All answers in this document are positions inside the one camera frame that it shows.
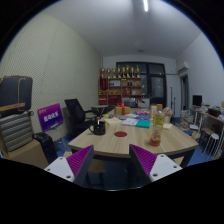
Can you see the black mug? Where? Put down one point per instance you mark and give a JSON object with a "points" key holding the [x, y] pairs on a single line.
{"points": [[98, 127]]}

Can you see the white paper sheet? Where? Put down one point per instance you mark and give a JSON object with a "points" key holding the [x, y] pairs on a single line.
{"points": [[130, 122]]}

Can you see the red wooden shelf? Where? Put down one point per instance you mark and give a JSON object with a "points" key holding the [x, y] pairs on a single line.
{"points": [[120, 85]]}

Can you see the silver ribbed suitcase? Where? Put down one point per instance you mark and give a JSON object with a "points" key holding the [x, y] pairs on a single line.
{"points": [[16, 130]]}

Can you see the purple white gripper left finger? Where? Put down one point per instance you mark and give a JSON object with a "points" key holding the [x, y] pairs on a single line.
{"points": [[73, 168]]}

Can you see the white stool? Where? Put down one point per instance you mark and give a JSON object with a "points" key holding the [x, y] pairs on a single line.
{"points": [[211, 143]]}

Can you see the wooden table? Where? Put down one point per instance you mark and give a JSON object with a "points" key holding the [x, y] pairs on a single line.
{"points": [[174, 143]]}

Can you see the white air conditioner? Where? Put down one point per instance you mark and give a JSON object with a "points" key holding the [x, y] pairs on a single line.
{"points": [[182, 67]]}

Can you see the yellow gift box red ribbon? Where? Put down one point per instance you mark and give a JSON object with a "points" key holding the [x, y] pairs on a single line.
{"points": [[121, 109]]}

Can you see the red round coaster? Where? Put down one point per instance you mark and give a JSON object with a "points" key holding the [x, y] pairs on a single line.
{"points": [[120, 134]]}

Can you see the black monitor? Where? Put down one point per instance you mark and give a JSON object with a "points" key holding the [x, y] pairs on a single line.
{"points": [[196, 100]]}

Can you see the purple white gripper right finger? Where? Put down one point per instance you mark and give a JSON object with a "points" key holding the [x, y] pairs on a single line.
{"points": [[150, 166]]}

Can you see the side desk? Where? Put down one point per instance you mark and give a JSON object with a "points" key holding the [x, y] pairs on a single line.
{"points": [[207, 125]]}

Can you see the teal notebook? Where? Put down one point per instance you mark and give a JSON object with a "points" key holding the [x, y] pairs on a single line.
{"points": [[143, 123]]}

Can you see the purple sign board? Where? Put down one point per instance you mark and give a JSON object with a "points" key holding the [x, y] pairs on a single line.
{"points": [[50, 116]]}

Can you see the black small suitcase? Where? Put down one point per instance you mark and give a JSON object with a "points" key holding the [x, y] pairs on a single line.
{"points": [[47, 146]]}

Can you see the ceiling light tube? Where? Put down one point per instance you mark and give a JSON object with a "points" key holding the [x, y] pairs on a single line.
{"points": [[146, 6]]}

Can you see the dark suitcase with tan trim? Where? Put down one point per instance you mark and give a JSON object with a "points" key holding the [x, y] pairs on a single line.
{"points": [[15, 94]]}

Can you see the cardboard box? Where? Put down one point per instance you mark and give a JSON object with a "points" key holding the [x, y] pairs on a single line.
{"points": [[31, 154]]}

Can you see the black office chair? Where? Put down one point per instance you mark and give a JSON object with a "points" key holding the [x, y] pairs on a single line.
{"points": [[79, 118]]}

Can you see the clear bottle with orange drink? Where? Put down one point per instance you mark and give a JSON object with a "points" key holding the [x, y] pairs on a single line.
{"points": [[158, 121]]}

